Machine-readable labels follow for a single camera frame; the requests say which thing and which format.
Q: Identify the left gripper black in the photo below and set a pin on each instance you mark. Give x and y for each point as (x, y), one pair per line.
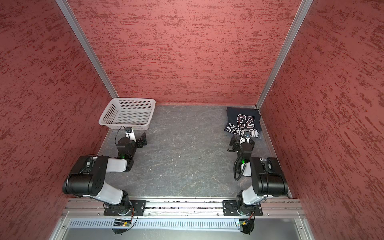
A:
(139, 141)

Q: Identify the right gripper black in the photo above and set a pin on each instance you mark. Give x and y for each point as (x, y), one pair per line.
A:
(235, 141)

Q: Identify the dark navy maroon-trimmed tank top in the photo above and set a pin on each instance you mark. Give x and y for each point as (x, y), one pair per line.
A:
(241, 120)

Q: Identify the grey-blue tank top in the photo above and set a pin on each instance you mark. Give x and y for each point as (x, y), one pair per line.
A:
(260, 134)

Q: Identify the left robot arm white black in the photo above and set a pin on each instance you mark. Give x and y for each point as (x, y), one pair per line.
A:
(87, 177)

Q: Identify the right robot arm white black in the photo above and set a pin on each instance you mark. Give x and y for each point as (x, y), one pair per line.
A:
(267, 177)

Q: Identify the white plastic laundry basket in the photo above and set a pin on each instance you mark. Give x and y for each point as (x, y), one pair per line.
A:
(136, 113)

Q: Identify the left small circuit board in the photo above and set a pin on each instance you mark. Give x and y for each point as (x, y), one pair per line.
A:
(122, 223)

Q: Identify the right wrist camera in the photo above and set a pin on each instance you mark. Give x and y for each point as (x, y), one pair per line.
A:
(247, 134)

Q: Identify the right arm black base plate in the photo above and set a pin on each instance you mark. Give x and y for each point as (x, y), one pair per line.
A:
(234, 208)

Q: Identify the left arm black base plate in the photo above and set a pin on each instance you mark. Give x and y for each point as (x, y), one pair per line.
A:
(136, 207)

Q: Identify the white perforated cable duct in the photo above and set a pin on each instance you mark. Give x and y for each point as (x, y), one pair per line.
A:
(230, 225)

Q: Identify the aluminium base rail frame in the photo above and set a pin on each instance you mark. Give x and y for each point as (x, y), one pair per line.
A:
(187, 208)

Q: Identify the aluminium corner post left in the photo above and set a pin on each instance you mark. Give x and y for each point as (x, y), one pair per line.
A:
(75, 26)

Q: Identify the aluminium corner post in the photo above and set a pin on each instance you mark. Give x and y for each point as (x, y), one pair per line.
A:
(291, 35)
(75, 26)

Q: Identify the aluminium corner post right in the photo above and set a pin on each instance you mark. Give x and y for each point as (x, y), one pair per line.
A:
(291, 35)

